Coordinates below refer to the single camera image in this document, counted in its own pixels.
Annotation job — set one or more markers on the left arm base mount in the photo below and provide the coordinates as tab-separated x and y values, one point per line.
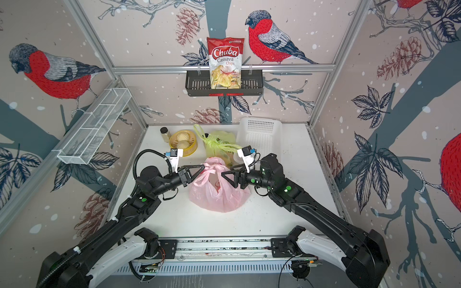
155	247

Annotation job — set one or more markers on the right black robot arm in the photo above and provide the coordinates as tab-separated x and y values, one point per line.
362	255

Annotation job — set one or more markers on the spice jar pale contents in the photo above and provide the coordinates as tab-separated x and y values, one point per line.
165	133

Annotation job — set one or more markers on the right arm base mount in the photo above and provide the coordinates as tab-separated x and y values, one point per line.
287	247

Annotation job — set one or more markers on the white wire mesh basket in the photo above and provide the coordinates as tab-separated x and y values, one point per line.
84	143

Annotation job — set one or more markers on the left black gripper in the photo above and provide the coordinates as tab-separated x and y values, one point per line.
185	176

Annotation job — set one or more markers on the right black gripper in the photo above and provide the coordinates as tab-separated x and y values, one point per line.
244	174

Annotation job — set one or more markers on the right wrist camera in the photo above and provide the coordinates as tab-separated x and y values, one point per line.
247	154

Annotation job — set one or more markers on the bun in basket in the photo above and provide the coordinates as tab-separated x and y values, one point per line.
183	136
184	144

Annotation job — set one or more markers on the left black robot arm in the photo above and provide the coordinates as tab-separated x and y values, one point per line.
121	239

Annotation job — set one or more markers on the green plastic bag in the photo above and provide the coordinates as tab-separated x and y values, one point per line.
218	144

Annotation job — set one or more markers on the white plastic crate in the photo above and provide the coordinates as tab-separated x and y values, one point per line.
263	135

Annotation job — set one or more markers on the pink plastic bag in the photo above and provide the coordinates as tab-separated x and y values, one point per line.
212	192

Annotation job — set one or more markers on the Chuba cassava chips bag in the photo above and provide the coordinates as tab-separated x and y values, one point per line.
225	62

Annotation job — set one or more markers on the black wire shelf basket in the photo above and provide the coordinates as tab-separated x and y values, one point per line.
198	84

